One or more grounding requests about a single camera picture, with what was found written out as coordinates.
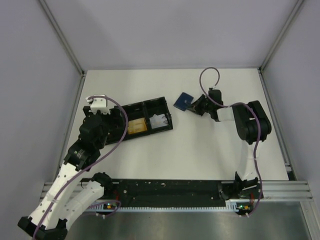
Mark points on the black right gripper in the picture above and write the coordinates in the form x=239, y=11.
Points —
x=196, y=106

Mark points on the black three-compartment tray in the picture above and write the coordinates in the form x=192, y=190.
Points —
x=144, y=109

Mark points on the aluminium front frame rail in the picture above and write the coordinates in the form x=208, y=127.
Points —
x=277, y=191

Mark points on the aluminium frame rail right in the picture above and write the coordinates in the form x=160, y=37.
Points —
x=269, y=80

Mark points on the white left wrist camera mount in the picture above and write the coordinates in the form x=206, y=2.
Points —
x=98, y=103

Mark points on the blue leather card holder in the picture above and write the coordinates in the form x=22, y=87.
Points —
x=183, y=101

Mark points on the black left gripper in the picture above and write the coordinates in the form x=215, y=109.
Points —
x=108, y=116

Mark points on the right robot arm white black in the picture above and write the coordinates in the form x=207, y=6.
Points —
x=252, y=127

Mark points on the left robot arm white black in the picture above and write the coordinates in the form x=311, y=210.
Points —
x=76, y=186

